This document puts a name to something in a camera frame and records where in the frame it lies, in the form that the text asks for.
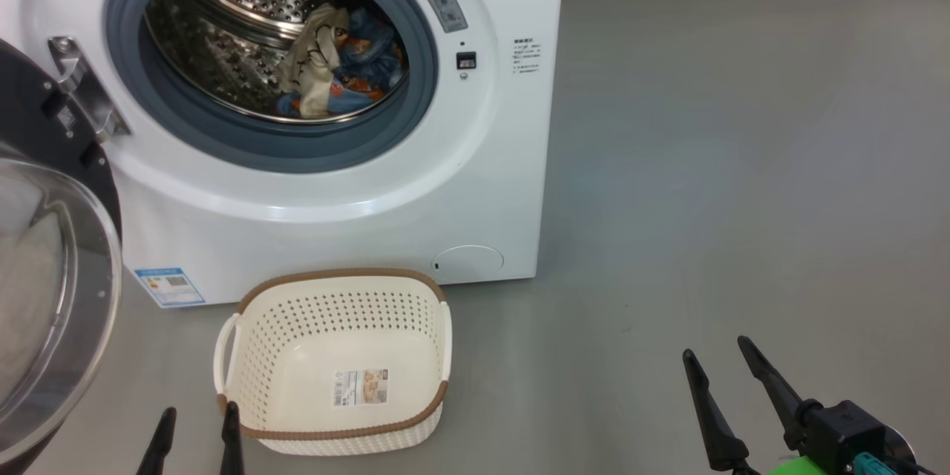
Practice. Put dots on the blue energy label sticker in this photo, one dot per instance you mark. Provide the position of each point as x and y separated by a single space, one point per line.
169 288

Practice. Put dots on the silver metal door hinge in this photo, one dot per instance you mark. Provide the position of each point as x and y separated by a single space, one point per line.
89 100

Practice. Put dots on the black round washing machine door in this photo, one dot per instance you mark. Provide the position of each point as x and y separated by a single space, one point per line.
44 297

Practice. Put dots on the black door latch socket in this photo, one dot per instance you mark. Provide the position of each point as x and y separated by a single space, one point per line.
466 61

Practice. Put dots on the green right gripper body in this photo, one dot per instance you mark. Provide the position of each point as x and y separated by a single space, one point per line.
801 469

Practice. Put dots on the basket product label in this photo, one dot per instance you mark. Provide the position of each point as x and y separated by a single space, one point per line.
361 387

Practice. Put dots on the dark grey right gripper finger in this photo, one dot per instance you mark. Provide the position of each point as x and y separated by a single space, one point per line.
716 430
775 386

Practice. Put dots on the cream perforated laundry basket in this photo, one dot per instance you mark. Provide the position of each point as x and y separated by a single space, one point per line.
297 326

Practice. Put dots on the white washing machine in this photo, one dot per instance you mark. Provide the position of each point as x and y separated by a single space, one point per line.
334 230

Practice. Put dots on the round white filter cover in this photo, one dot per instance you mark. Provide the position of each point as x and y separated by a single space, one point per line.
467 265

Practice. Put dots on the cream garment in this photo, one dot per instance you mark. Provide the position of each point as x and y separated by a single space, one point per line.
315 59

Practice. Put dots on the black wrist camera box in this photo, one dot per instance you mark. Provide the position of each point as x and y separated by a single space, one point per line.
846 430

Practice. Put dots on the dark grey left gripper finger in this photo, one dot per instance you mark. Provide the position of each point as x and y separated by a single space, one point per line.
159 449
231 445

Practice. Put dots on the grey rubber door gasket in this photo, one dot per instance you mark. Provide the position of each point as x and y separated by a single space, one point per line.
223 145

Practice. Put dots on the blue cartoon print garment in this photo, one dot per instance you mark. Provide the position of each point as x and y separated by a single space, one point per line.
378 44
349 102

